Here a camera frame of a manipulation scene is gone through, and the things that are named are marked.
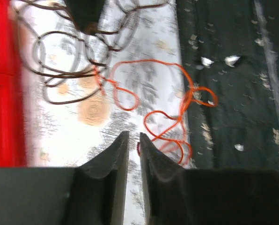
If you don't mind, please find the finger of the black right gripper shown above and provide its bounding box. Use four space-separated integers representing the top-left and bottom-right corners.
64 0 105 32

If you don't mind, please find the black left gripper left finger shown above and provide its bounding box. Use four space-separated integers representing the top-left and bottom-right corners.
0 131 129 225

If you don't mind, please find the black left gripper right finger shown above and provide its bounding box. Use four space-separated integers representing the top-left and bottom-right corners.
139 133 279 225

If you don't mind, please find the orange cable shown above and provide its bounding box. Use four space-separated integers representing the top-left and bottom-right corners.
92 59 219 166

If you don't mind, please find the red three-compartment tray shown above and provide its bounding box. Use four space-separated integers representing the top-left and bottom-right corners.
0 0 27 166

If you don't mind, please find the floral patterned table mat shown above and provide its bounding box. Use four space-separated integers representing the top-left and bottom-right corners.
12 0 184 225

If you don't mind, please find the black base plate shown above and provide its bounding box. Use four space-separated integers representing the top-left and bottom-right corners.
176 0 279 171

